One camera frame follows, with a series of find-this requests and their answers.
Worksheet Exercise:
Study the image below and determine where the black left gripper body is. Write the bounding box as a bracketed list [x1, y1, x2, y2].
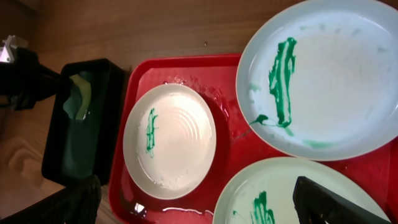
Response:
[1, 47, 62, 110]

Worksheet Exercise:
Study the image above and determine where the white ridged plate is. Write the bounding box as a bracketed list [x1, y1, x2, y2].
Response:
[123, 84, 216, 200]

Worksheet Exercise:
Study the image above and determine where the red plastic tray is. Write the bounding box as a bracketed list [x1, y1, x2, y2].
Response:
[108, 53, 398, 224]

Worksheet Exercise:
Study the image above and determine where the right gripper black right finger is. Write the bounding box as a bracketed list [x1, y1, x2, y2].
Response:
[293, 176, 391, 224]

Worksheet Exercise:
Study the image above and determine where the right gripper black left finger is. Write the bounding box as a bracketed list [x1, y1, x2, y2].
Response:
[1, 175, 102, 224]

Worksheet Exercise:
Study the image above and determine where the black water basin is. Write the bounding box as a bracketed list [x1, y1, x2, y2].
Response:
[41, 58, 124, 186]

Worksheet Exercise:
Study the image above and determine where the pale green plate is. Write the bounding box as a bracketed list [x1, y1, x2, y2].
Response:
[213, 157, 387, 224]

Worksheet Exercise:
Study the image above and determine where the green yellow sponge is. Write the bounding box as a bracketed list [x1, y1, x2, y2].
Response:
[63, 74, 91, 120]

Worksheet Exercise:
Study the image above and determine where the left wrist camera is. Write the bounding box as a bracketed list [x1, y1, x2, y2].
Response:
[1, 35, 29, 63]

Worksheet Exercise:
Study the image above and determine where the pale blue plate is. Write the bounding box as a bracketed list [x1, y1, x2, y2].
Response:
[236, 0, 397, 161]

